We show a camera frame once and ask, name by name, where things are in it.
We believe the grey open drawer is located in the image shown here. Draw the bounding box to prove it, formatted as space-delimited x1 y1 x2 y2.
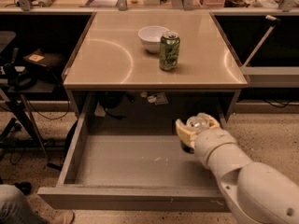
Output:
38 92 228 212

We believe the white stick with grip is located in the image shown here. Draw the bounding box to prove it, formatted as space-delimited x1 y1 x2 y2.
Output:
241 15 281 68

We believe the brown shoe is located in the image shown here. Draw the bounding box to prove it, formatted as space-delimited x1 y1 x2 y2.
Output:
50 210 75 224

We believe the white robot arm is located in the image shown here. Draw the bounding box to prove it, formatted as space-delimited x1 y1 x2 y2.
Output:
176 113 299 224

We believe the green soda can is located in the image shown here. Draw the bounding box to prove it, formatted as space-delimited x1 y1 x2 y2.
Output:
159 31 180 71

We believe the person leg in jeans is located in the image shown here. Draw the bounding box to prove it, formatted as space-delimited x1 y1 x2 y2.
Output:
0 185 50 224

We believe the white bowl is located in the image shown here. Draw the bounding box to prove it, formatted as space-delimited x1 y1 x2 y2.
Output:
138 26 167 53

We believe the black bag with note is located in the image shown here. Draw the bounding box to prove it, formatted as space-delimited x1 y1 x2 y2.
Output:
22 49 66 83

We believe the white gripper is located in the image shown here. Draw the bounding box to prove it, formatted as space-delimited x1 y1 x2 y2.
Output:
175 112 238 170

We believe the grey cabinet with counter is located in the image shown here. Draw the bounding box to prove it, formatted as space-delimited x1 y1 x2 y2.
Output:
64 9 248 114

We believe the blue pepsi can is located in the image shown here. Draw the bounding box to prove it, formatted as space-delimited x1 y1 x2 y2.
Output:
181 113 204 154

